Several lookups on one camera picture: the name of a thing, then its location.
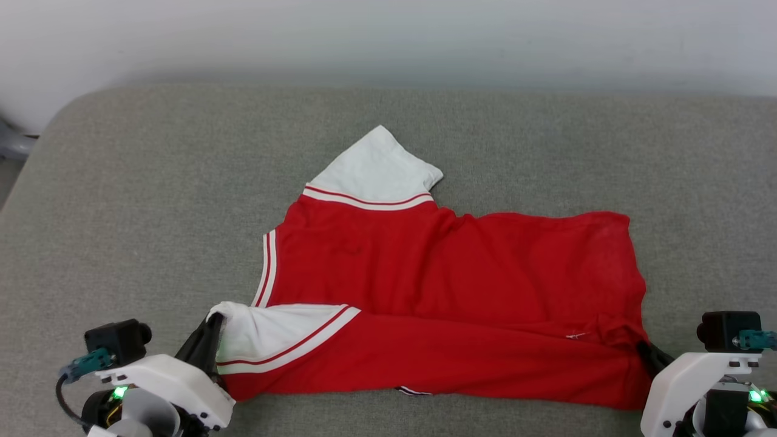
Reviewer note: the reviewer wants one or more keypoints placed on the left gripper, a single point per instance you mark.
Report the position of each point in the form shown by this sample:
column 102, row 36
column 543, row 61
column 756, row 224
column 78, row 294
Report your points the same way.
column 100, row 406

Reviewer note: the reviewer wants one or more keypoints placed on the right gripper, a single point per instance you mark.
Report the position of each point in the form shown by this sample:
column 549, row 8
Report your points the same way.
column 725, row 406

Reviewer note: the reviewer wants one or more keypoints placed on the red and white shirt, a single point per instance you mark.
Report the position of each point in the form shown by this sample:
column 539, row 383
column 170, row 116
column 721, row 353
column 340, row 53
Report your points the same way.
column 455, row 285

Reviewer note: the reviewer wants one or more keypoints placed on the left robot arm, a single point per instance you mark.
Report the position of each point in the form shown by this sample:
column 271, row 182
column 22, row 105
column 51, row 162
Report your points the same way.
column 149, row 416

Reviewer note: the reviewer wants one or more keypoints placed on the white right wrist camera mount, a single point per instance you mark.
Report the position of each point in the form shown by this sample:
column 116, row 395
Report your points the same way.
column 686, row 382

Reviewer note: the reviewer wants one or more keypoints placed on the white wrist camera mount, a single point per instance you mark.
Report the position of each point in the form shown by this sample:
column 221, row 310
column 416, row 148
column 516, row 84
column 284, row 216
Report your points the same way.
column 686, row 382
column 170, row 379

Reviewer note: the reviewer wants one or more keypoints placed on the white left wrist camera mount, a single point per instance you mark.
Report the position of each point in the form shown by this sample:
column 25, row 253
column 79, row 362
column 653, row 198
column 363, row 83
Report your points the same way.
column 170, row 379

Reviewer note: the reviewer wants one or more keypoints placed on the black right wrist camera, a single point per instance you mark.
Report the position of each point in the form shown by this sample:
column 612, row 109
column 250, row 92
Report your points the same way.
column 728, row 331

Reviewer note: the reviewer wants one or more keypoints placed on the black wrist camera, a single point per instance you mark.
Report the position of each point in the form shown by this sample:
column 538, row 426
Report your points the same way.
column 728, row 331
column 118, row 340

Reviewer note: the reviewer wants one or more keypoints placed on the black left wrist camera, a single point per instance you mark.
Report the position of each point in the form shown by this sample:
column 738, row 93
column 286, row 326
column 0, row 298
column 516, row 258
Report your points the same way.
column 118, row 340

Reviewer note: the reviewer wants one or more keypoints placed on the teal right camera connector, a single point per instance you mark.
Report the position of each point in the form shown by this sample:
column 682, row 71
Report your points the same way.
column 756, row 340

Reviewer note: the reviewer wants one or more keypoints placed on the teal camera connector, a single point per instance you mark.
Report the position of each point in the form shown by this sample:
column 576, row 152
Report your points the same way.
column 88, row 363
column 756, row 340

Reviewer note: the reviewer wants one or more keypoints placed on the teal left camera connector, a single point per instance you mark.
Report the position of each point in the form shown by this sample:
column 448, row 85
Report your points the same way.
column 88, row 363

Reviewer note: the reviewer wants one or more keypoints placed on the grey metal frame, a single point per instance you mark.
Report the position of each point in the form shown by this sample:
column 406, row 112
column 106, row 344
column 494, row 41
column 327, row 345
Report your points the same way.
column 12, row 142

